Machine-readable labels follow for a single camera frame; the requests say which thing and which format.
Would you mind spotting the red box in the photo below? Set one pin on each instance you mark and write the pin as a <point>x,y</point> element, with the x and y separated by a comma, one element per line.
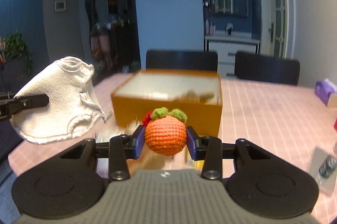
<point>335,125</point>

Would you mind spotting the left black chair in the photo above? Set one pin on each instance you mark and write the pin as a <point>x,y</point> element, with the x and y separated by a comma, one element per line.
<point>182,60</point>

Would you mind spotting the smartphone on table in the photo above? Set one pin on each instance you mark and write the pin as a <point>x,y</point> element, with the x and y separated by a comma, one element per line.
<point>326,185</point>

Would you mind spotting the round cream knitted mat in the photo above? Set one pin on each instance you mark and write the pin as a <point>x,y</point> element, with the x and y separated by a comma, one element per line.
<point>73,108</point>

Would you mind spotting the orange crochet fruit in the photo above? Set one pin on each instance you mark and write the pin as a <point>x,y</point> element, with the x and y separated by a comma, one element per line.
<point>165,131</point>

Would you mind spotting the white sink cabinet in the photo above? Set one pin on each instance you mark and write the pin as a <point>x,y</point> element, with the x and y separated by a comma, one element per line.
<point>226,47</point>

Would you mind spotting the white glass-panel door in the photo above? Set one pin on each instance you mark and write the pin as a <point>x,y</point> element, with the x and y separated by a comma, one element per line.
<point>277,30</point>

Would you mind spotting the right black chair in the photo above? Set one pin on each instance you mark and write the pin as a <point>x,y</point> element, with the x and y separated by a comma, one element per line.
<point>264,68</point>

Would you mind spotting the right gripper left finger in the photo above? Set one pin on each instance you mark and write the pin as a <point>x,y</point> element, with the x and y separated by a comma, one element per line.
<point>120,149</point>

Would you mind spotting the green potted plant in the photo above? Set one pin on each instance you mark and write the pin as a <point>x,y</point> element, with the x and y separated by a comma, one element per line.
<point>14,48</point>

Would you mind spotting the black chair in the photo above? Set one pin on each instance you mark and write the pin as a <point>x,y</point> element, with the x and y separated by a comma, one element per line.
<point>182,60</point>
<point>264,68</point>

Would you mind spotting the orange cardboard box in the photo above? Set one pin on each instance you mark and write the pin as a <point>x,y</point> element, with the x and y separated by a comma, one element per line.
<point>197,93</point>

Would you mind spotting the small framed picture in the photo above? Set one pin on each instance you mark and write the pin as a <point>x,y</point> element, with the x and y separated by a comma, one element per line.
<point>60,6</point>

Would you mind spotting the purple tissue pack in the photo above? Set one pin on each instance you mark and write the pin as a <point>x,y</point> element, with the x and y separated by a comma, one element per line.
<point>325,90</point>

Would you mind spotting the dark cluttered shelf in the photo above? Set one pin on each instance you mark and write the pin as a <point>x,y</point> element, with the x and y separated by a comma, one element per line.
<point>113,44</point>

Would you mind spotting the pink checkered tablecloth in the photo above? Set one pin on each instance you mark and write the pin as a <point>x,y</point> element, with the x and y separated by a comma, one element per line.
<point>285,120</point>

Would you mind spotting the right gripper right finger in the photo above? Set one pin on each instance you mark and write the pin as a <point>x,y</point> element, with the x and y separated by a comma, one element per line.
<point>207,149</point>

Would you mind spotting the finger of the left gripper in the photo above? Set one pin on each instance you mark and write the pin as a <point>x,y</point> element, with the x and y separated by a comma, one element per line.
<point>19,104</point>

